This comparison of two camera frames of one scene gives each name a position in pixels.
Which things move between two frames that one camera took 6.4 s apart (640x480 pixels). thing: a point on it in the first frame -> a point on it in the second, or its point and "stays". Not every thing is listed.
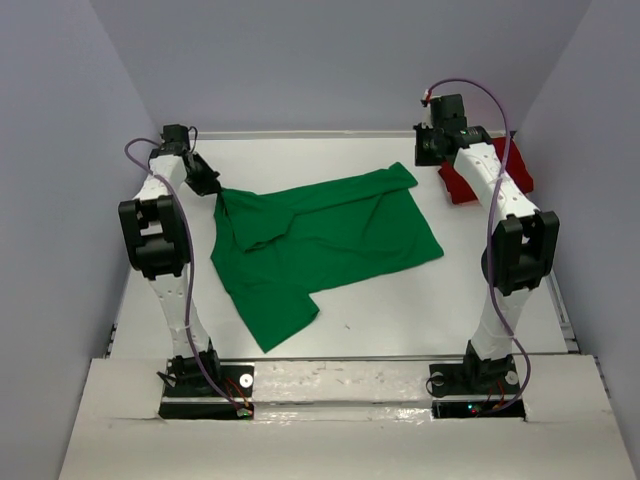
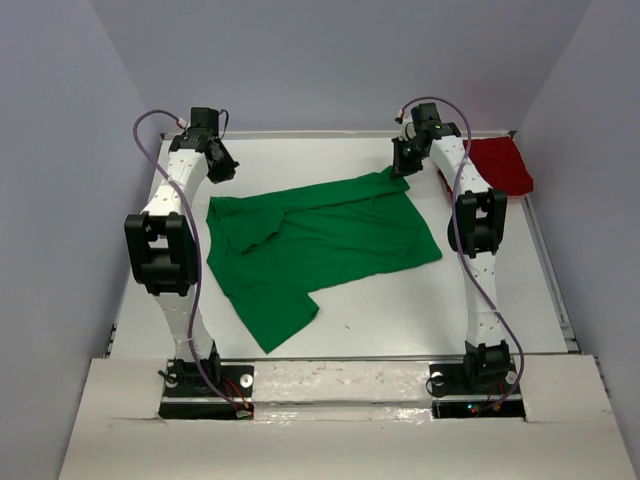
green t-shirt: x=271 y=249 stays
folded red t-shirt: x=459 y=193 stays
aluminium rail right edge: x=570 y=338 stays
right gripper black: x=422 y=159 -> x=402 y=168
